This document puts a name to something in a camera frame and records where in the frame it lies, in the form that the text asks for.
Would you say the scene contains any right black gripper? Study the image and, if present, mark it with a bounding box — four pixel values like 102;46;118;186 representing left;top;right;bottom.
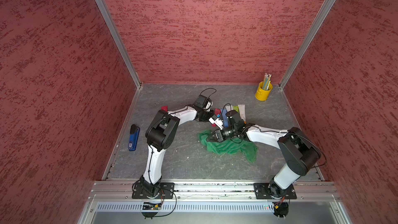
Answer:
206;125;237;143

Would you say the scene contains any green microfiber cloth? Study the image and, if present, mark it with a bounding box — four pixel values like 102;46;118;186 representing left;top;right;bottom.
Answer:
197;130;258;163

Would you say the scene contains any red pink tube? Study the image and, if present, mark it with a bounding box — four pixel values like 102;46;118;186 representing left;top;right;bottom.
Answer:
209;108;223;129

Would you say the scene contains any blue tube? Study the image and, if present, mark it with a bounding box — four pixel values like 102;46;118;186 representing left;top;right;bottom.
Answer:
221;109;229;128

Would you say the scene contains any white tube orange cap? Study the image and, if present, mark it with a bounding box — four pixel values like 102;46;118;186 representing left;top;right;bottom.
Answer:
238;105;246;122

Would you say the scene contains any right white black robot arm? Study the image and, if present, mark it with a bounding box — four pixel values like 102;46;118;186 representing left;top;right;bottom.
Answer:
206;123;322;199

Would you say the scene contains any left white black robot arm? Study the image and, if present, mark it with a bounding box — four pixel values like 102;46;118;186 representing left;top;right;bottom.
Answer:
140;105;215;198

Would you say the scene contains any yellow cup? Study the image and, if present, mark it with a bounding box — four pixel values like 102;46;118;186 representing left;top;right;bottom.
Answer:
255;82;273;101

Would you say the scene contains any blue stapler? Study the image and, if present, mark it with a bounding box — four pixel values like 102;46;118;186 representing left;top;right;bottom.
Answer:
128;124;140;151

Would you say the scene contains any bundle of pencils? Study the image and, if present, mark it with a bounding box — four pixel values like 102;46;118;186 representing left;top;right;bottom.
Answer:
262;74;272;91

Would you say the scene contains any left corner aluminium profile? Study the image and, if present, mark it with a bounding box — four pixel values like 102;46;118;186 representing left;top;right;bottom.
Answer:
95;0;142;90

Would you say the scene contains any corner aluminium profile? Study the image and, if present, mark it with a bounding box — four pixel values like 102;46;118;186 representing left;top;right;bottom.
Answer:
95;0;142;90
279;0;336;90

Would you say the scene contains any right corner aluminium profile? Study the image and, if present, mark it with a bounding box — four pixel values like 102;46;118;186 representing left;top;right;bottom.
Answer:
279;0;336;90

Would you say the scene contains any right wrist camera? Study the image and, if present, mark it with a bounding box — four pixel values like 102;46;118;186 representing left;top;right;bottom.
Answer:
209;110;246;130

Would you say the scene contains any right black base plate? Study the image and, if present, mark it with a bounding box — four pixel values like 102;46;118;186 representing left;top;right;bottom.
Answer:
253;183;297;201

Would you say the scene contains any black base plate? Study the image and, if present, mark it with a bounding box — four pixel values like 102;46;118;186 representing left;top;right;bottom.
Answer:
132;181;175;200
253;183;297;201

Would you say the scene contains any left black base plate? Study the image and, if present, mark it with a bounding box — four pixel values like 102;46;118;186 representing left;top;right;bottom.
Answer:
132;181;175;200

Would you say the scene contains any right controller board with cables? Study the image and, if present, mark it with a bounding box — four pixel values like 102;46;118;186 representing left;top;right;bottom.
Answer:
274;197;290;218

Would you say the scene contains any controller board with cables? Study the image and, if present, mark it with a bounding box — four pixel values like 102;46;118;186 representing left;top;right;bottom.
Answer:
141;188;178;219
274;197;290;218

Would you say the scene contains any left controller board with cables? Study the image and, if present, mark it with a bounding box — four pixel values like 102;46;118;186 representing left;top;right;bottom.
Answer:
141;188;178;219

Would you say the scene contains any aluminium front rail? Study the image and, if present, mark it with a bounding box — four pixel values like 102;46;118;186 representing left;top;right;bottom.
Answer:
88;180;342;203

